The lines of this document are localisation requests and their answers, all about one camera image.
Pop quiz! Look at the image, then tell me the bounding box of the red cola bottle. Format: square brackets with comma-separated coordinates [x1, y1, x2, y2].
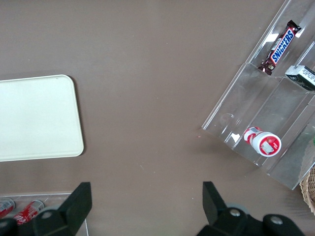
[12, 200, 45, 228]
[0, 198, 16, 219]

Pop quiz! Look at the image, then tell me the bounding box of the clear acrylic tiered stand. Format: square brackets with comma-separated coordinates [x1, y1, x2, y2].
[201, 0, 315, 191]

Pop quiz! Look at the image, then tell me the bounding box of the red white yogurt drink bottle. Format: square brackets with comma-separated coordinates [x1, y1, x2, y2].
[243, 125, 282, 157]

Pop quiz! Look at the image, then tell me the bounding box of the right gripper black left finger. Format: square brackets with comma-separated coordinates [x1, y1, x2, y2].
[31, 181, 93, 236]

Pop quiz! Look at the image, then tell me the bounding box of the clear acrylic bottle rack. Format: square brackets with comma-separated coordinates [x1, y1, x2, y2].
[0, 192, 90, 236]

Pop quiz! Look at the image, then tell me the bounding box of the small wicker basket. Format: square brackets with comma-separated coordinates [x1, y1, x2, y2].
[299, 165, 315, 217]

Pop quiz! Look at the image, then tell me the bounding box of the Snickers chocolate bar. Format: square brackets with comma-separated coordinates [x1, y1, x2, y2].
[257, 20, 302, 76]

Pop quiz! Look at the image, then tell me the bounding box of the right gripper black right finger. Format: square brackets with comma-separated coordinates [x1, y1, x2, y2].
[196, 181, 248, 236]

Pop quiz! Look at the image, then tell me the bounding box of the cream rectangular tray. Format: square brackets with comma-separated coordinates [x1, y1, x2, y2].
[0, 74, 85, 162]

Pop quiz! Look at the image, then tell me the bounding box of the black white snack box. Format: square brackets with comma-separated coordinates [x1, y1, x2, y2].
[284, 64, 315, 92]

